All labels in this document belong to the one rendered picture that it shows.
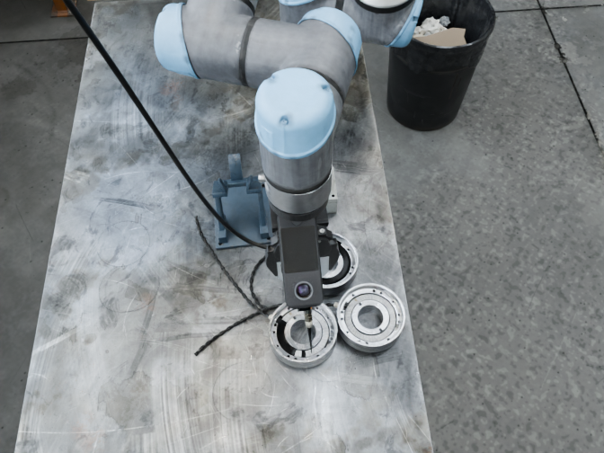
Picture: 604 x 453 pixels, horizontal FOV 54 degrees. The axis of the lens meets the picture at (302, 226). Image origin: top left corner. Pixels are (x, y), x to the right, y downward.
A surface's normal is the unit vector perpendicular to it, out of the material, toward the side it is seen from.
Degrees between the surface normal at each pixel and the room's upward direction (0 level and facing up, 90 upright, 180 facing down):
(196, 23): 19
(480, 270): 0
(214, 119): 0
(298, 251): 31
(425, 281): 0
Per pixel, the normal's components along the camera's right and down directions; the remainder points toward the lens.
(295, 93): -0.02, -0.52
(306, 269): 0.04, -0.01
